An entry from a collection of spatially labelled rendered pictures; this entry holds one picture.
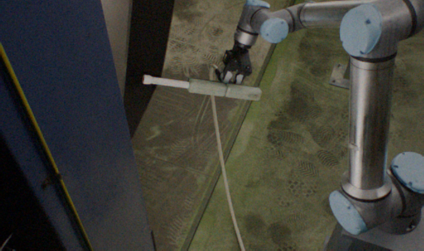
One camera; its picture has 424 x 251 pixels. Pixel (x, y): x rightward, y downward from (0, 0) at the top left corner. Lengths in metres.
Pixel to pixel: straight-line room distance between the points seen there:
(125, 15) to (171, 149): 1.39
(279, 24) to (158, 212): 1.17
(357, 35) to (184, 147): 1.58
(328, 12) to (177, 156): 1.31
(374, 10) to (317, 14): 0.46
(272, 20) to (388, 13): 0.57
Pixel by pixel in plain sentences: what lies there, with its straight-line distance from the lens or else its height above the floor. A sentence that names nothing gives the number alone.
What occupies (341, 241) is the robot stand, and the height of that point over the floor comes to 0.50.
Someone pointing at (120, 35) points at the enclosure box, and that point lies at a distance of 1.39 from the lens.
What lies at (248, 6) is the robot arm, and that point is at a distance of 1.81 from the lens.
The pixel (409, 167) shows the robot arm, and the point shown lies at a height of 0.91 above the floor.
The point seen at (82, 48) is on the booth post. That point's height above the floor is 1.84.
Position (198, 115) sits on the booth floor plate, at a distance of 2.75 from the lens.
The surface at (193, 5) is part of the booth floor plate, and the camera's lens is 3.48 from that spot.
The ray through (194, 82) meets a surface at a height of 0.86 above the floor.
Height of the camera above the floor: 2.17
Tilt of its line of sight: 50 degrees down
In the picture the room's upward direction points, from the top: 1 degrees clockwise
